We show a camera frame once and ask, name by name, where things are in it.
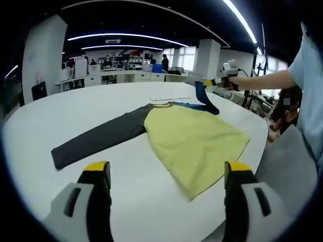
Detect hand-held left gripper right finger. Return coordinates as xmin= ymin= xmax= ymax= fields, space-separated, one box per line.
xmin=222 ymin=161 xmax=278 ymax=242

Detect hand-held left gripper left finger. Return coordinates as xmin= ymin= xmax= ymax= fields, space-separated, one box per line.
xmin=42 ymin=160 xmax=115 ymax=242

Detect white template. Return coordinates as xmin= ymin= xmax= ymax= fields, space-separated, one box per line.
xmin=149 ymin=94 xmax=192 ymax=101

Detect yellow garment with dark sleeves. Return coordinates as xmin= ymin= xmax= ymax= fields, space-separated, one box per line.
xmin=51 ymin=81 xmax=251 ymax=202

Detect white square pillar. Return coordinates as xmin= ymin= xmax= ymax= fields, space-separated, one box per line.
xmin=193 ymin=39 xmax=222 ymax=76
xmin=22 ymin=14 xmax=68 ymax=98

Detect window row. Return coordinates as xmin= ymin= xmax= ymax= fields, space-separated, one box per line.
xmin=168 ymin=46 xmax=200 ymax=73

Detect black stand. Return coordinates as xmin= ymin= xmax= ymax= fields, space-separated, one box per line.
xmin=243 ymin=22 xmax=268 ymax=109

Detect long ceiling light strip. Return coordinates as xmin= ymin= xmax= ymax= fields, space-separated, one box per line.
xmin=223 ymin=0 xmax=258 ymax=43

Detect person's grey trousers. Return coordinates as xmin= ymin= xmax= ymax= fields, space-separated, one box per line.
xmin=257 ymin=125 xmax=318 ymax=227

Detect long white counter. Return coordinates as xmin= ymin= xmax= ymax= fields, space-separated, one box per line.
xmin=55 ymin=69 xmax=189 ymax=91

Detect person in light blue shirt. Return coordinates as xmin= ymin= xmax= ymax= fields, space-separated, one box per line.
xmin=287 ymin=21 xmax=323 ymax=162

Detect storage shelves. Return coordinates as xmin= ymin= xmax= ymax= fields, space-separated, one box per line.
xmin=100 ymin=50 xmax=154 ymax=70

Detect black cabinet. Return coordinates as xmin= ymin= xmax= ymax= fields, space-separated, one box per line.
xmin=31 ymin=81 xmax=48 ymax=101

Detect white board on stand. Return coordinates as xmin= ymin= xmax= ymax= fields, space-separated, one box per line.
xmin=75 ymin=58 xmax=88 ymax=79

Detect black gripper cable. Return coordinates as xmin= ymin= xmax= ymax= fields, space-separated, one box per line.
xmin=237 ymin=67 xmax=253 ymax=77

